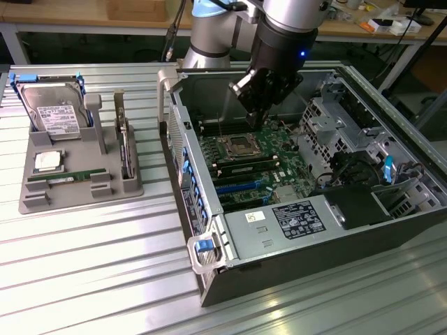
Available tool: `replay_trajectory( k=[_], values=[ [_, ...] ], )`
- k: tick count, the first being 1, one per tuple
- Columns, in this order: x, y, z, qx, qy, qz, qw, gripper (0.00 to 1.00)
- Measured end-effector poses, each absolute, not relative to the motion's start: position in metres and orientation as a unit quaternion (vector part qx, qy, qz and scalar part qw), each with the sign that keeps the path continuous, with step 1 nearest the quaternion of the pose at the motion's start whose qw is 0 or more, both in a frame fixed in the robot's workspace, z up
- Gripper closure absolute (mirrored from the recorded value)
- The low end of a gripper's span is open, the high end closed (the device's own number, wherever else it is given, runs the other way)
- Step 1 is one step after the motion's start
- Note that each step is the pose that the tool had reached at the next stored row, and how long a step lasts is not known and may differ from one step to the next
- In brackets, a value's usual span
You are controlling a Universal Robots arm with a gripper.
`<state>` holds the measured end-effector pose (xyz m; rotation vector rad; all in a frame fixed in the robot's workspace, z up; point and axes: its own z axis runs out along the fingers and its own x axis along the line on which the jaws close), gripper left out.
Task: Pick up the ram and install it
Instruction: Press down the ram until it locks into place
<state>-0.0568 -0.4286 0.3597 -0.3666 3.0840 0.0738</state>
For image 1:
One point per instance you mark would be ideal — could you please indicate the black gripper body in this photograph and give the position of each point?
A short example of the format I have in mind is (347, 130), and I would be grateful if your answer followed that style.
(283, 49)

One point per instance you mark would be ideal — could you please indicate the green RAM stick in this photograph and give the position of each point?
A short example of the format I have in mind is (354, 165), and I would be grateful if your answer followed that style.
(241, 169)
(84, 173)

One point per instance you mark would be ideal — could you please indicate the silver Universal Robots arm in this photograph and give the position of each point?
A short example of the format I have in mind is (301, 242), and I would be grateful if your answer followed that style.
(209, 38)

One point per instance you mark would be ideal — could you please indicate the thin metal locking lever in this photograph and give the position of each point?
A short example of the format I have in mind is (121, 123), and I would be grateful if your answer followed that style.
(221, 125)

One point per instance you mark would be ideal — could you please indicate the CPU socket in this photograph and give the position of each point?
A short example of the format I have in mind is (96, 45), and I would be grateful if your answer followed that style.
(239, 144)

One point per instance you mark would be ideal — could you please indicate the perforated metal drive cage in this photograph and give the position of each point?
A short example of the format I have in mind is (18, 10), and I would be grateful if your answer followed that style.
(321, 129)

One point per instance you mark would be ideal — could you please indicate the green motherboard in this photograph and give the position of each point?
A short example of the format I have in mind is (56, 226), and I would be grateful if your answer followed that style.
(297, 167)

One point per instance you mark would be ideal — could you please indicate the blue expansion slot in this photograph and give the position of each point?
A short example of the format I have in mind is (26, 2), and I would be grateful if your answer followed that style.
(241, 186)

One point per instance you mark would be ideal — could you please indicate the orange and white box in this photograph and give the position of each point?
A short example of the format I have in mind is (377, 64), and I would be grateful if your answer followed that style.
(375, 24)

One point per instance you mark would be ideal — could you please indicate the silver chipset heatsink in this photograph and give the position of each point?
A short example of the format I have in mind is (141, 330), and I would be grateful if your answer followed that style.
(290, 194)

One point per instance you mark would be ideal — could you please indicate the silver metal disk bay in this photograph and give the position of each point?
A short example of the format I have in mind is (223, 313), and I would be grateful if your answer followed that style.
(380, 143)

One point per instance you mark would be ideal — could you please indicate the graphics card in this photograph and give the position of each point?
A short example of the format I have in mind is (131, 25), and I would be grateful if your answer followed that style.
(125, 153)

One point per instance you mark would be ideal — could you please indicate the black monitor stand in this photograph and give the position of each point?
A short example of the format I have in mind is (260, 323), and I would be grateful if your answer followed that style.
(419, 15)

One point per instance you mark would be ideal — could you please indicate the black plastic shroud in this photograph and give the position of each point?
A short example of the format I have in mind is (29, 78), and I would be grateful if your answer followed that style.
(356, 206)

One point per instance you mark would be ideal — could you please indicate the grey power supply unit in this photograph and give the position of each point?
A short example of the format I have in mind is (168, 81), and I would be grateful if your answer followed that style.
(251, 240)

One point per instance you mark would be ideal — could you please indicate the black tripod pole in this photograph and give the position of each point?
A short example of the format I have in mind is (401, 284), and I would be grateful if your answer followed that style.
(432, 36)

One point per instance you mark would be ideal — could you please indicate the blue case latch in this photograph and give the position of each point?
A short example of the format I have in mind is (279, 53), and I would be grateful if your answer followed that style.
(203, 246)

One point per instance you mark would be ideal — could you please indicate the grey parts rack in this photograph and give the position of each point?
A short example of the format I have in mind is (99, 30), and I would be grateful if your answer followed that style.
(80, 157)

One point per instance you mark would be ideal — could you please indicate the black open PC case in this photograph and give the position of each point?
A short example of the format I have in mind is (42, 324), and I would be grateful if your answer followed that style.
(314, 265)

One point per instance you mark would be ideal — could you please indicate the wooden workbench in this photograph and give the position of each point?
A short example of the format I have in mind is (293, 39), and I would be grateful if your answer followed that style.
(70, 14)

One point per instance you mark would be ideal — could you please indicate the silver CPU chip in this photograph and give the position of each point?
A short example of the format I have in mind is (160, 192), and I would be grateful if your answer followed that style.
(49, 161)

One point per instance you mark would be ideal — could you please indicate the hard disk with blue bracket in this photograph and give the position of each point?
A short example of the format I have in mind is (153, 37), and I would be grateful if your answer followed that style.
(52, 104)

